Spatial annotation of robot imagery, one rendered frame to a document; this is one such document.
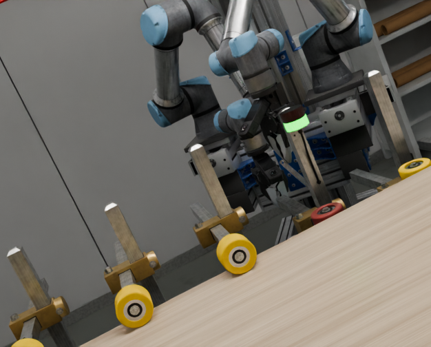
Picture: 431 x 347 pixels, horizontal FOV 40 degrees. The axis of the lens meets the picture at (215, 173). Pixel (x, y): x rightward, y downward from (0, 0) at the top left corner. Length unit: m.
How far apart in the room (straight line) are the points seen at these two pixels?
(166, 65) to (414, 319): 1.39
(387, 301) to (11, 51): 3.39
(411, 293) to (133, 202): 3.28
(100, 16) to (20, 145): 0.99
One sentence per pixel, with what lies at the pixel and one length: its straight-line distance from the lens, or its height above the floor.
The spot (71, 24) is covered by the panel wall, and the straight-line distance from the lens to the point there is 4.10.
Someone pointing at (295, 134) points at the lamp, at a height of 1.08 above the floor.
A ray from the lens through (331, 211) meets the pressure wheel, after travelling 1.45.
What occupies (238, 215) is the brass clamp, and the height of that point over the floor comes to 0.96.
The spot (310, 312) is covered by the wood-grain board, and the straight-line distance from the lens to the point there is 1.07.
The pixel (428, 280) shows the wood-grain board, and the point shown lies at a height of 0.90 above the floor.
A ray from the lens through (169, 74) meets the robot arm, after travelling 2.13.
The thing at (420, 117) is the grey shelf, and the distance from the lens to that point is 4.87.
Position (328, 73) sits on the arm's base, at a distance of 2.22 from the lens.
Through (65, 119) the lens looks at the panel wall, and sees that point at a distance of 4.07.
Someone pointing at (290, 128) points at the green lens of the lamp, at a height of 1.11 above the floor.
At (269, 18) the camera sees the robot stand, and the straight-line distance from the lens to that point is 2.41.
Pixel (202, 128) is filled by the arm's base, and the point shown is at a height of 1.08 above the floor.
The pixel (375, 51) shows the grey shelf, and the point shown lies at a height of 0.84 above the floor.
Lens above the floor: 1.40
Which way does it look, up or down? 12 degrees down
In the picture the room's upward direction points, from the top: 24 degrees counter-clockwise
